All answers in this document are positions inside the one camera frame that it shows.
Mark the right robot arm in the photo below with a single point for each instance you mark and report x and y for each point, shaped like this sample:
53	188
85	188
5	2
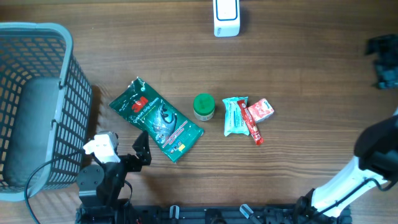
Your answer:
374	164

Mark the grey plastic mesh basket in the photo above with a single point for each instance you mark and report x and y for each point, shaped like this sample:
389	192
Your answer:
45	108

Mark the green 3M gloves packet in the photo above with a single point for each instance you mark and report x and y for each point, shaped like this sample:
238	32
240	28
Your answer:
147	110

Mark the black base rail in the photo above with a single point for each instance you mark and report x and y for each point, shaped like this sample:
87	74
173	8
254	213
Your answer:
283	214

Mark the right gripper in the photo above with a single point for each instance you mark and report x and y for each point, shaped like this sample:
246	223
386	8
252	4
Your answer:
388	74

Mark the red white small packet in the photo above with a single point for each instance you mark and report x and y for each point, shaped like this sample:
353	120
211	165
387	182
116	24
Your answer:
261	110

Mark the red stick sachet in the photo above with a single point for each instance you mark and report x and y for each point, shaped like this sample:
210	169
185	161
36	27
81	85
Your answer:
250	123

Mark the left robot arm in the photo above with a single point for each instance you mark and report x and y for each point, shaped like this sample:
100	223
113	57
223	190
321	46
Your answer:
101	183

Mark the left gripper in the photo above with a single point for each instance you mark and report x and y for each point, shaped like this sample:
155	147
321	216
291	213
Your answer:
143	153

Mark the white barcode scanner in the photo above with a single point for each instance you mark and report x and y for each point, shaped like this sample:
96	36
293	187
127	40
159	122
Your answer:
226	15

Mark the teal snack packet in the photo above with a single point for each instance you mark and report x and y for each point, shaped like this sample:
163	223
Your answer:
233	122

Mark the green lid jar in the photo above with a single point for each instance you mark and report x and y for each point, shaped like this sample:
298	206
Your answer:
204	106

